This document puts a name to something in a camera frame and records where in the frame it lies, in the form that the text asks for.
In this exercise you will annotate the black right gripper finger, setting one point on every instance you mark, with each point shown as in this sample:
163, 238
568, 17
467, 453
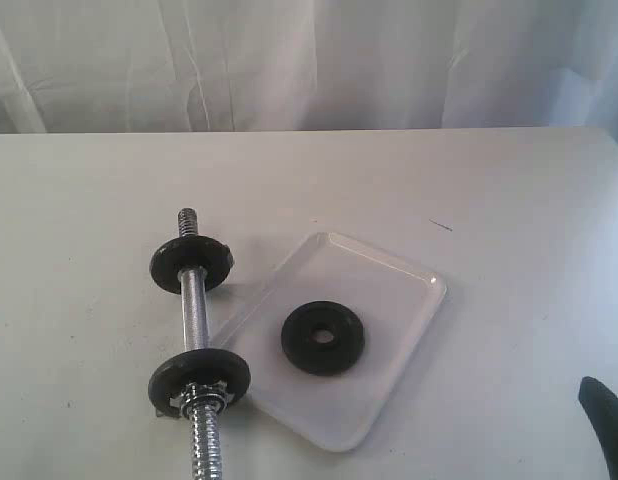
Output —
601, 407

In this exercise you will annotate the black weight plate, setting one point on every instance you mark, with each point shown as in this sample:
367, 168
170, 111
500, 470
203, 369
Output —
190, 252
323, 338
204, 367

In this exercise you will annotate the chrome threaded dumbbell bar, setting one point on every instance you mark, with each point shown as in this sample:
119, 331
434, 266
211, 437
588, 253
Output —
206, 458

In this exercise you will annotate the chrome spinlock collar nut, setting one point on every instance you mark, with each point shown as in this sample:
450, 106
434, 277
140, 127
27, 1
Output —
216, 396

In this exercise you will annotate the white plastic tray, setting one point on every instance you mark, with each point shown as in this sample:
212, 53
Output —
396, 300

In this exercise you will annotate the white backdrop curtain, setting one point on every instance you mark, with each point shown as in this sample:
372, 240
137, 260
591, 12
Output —
161, 66

